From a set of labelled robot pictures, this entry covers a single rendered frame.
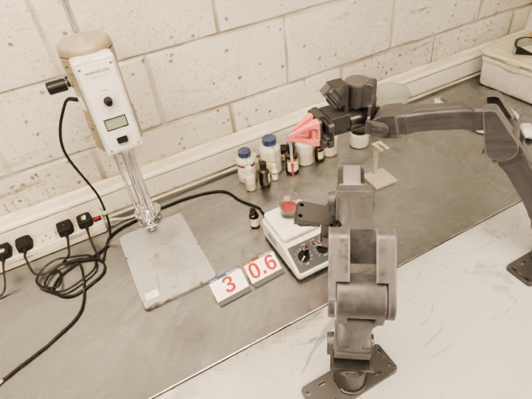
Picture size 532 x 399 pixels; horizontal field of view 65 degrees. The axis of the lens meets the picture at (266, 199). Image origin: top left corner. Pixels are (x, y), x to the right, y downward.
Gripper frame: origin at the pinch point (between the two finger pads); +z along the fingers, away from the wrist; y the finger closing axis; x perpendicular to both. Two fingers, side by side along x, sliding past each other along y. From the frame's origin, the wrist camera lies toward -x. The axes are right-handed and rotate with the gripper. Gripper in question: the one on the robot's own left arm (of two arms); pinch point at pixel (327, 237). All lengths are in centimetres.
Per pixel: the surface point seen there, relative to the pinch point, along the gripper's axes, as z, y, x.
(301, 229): 6.5, -2.8, -5.4
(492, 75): 29, -91, 70
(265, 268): 11.9, 7.8, -12.6
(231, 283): 11.3, 13.0, -20.8
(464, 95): 28, -77, 56
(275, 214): 10.9, -7.2, -12.3
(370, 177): 21.5, -29.9, 18.1
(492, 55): 23, -95, 65
